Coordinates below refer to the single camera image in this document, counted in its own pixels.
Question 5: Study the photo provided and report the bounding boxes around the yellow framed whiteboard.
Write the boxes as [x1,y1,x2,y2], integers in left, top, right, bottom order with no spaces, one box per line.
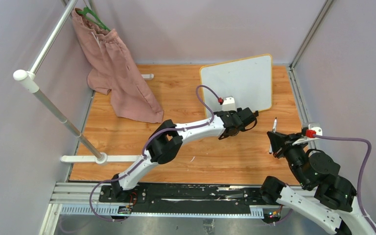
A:
[199,54,273,112]

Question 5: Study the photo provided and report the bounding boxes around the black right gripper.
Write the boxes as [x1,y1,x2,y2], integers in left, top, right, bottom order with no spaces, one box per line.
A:
[268,130,309,187]

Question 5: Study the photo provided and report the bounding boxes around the pink cloth garment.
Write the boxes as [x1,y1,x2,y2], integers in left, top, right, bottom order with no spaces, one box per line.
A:
[71,8,164,123]

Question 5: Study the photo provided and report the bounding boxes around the white whiteboard marker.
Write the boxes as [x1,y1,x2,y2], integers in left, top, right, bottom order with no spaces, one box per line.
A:
[268,117,278,155]

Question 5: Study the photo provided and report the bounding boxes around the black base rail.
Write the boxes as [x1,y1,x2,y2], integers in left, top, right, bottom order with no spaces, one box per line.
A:
[50,182,292,226]

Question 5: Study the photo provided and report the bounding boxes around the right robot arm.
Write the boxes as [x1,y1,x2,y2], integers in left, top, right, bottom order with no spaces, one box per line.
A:
[260,128,376,235]

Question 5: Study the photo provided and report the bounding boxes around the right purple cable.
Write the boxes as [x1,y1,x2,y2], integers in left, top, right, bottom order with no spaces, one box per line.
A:
[306,129,376,235]

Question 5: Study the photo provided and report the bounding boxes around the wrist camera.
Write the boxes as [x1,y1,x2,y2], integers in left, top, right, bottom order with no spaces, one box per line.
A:
[217,96,237,112]
[292,122,323,145]

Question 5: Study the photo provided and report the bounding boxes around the green clothes hanger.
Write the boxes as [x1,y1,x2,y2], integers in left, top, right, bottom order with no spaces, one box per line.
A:
[76,6,111,31]

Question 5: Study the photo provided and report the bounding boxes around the purple cable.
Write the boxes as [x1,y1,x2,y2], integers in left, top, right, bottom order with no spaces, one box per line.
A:
[306,129,376,235]
[89,85,224,223]

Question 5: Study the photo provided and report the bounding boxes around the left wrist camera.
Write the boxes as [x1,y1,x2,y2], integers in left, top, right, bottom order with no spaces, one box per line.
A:
[217,96,237,112]

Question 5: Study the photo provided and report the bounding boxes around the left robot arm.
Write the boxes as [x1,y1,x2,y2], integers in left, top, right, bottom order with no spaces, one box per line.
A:
[111,108,259,202]

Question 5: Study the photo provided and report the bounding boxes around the metal clothes rack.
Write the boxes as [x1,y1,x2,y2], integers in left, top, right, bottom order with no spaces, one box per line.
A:
[13,0,155,165]

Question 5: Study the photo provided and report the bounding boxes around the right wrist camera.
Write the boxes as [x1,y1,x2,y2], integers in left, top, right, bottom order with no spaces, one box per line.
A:
[292,122,323,145]

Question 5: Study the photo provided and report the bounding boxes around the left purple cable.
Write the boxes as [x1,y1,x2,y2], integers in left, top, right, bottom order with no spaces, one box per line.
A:
[89,85,224,223]

